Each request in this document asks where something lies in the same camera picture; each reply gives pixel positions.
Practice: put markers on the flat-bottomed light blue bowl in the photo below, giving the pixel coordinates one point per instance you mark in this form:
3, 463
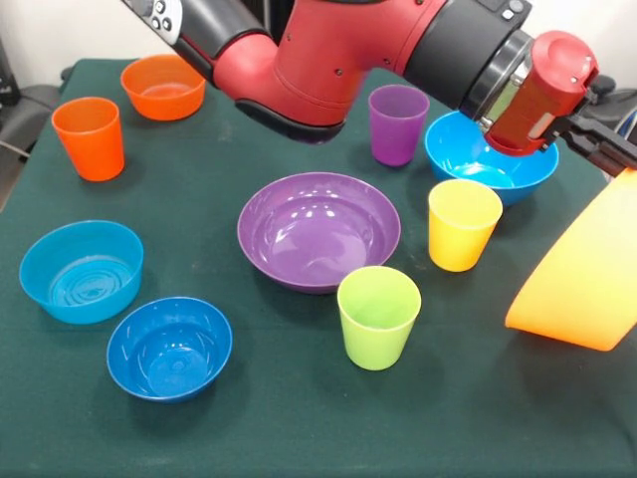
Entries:
35, 279

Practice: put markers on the large light blue bowl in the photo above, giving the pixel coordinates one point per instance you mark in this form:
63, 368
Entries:
448, 159

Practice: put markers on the purple bowl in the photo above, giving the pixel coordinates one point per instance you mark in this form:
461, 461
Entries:
318, 239

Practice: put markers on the dark blue bowl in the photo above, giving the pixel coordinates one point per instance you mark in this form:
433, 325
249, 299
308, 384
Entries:
169, 358

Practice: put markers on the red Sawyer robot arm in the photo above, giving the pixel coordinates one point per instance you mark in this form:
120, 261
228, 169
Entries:
323, 60

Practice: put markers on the small orange bowl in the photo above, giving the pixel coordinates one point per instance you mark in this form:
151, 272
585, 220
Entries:
164, 104

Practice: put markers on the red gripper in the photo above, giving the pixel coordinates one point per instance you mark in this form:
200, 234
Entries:
547, 89

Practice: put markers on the orange cup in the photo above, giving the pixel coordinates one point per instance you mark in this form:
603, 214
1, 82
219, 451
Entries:
94, 154

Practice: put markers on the yellow cup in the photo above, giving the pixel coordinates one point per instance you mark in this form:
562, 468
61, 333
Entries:
458, 249

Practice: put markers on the green cup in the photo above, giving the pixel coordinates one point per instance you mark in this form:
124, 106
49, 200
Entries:
373, 348

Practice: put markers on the purple cup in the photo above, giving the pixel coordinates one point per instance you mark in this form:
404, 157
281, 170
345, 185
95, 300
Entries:
395, 144

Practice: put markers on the dark green tablecloth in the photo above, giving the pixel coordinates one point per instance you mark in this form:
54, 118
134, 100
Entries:
448, 398

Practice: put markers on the large yellow-orange bowl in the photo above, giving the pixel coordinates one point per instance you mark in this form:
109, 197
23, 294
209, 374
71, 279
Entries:
587, 279

